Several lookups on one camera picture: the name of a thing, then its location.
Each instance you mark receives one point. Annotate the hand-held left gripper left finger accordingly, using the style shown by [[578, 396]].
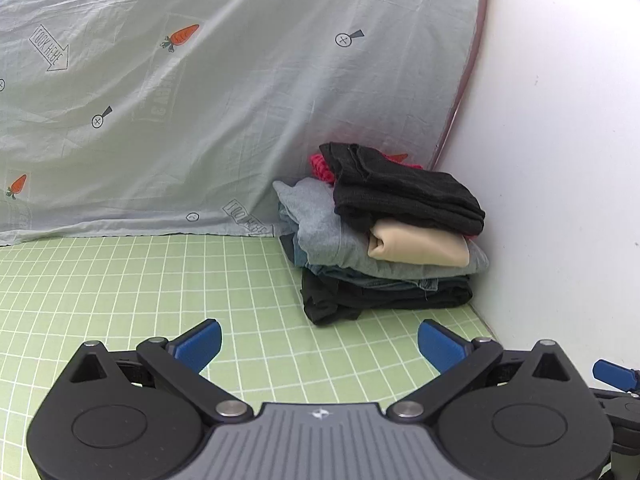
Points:
[[200, 342]]

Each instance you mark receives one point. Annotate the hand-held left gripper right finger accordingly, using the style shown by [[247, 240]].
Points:
[[440, 342]]

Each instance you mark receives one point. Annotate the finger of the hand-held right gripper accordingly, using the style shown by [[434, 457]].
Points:
[[612, 372]]

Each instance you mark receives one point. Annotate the black knit sweater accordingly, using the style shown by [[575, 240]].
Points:
[[410, 195]]

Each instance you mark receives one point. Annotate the folded blue jeans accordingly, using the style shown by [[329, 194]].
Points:
[[400, 284]]

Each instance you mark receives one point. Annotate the green checked bed sheet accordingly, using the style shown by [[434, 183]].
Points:
[[150, 285]]

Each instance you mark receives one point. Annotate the beige folded garment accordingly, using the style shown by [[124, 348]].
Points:
[[420, 245]]

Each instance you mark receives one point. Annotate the black folded garment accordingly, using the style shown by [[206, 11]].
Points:
[[340, 305]]

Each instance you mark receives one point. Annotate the grey-blue folded garment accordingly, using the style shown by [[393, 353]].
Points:
[[325, 230]]

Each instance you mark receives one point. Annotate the red knit garment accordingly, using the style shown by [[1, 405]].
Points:
[[322, 167]]

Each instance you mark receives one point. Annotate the carrot print white sheet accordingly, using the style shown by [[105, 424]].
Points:
[[200, 110]]

